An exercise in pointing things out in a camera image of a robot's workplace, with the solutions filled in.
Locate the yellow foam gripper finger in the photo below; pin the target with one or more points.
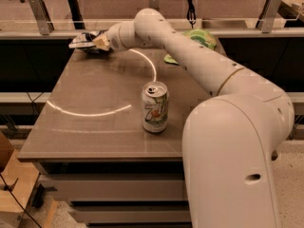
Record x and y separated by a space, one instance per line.
101 42

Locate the blue chip bag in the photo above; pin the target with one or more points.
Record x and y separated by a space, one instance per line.
84 41

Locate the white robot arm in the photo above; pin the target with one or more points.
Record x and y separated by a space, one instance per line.
228 140

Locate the green chip bag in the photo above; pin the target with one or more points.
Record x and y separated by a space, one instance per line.
201 36

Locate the green white soda can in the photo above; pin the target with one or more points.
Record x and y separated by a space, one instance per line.
155 101

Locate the grey drawer cabinet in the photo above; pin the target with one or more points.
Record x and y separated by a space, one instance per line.
93 153

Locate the wooden box at left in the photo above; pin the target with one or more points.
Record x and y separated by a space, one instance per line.
18 181

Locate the middle metal railing bracket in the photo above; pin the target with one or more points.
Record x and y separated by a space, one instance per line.
154 4

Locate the metal railing bracket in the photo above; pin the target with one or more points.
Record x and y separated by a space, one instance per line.
154 4
267 18
41 16

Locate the left metal railing bracket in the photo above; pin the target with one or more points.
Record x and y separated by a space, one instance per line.
41 16

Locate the right metal railing bracket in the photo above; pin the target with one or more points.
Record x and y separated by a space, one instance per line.
267 18

